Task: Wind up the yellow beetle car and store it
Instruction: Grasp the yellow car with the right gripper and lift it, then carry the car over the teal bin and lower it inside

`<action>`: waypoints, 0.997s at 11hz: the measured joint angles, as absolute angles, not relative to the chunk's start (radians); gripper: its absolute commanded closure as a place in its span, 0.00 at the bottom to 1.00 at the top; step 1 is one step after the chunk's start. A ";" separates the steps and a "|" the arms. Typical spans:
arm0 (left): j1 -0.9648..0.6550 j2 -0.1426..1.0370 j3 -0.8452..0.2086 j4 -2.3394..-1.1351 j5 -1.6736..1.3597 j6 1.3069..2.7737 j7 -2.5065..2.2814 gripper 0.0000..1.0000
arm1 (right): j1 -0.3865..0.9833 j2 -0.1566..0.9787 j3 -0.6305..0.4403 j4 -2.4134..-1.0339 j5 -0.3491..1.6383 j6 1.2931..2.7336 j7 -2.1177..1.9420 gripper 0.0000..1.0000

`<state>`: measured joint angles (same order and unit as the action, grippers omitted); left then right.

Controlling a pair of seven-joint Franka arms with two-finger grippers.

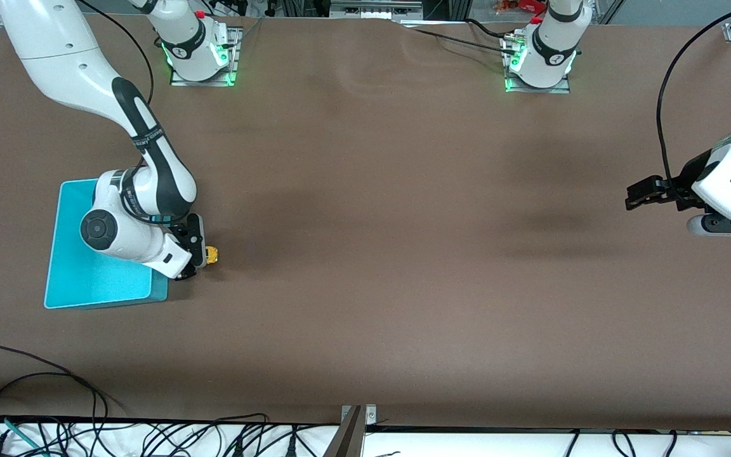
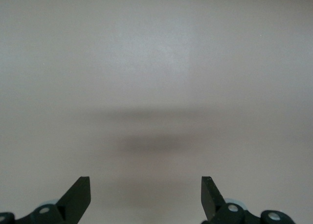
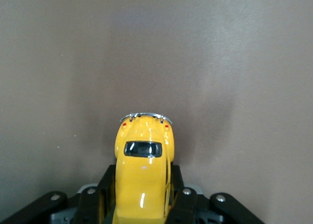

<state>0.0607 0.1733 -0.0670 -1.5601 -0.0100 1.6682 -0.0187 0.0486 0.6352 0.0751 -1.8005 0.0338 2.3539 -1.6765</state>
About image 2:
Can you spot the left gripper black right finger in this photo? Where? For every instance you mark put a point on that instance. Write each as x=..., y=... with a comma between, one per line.
x=210, y=202

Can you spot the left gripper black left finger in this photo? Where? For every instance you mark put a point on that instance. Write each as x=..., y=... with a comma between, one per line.
x=78, y=199

